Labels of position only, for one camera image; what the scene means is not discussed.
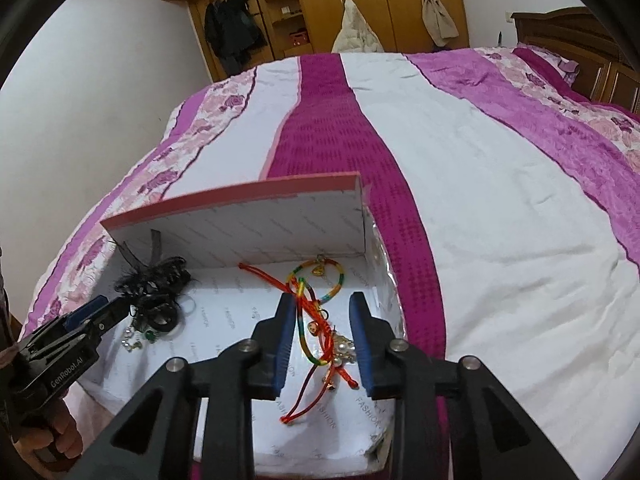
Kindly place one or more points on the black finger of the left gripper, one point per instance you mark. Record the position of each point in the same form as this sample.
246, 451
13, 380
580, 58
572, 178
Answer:
107, 318

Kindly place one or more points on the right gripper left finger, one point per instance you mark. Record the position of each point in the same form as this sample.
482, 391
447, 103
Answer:
153, 435

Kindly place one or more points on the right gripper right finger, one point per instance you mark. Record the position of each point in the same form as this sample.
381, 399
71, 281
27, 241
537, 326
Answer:
452, 419

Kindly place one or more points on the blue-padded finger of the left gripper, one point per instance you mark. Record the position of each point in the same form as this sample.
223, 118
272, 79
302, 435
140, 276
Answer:
77, 317

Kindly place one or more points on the black ribbon hair claw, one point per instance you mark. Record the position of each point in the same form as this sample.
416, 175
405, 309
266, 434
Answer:
153, 287

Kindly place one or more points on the red cardboard box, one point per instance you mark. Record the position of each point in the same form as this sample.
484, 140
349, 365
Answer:
240, 243

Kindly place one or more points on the gold pearl hair clip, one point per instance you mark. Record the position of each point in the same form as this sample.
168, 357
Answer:
340, 350

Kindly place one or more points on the person's left hand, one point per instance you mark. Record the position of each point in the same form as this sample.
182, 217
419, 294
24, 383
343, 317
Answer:
59, 429

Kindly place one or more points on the pink floral striped bedspread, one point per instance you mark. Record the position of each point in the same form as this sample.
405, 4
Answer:
508, 209

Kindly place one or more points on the black hanging coat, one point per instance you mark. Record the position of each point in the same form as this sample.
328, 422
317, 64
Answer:
232, 33

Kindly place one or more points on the red box on shelf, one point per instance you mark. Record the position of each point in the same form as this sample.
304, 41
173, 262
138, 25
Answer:
299, 38

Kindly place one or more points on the cream puffy jacket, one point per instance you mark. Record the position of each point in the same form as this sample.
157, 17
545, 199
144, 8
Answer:
355, 35

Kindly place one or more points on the pink pillow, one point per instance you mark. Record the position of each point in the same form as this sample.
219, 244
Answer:
568, 69

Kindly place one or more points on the dark wooden headboard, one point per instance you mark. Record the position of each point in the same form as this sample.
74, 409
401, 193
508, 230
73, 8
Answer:
604, 74

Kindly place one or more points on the beige hanging garment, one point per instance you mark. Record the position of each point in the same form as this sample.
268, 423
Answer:
438, 23

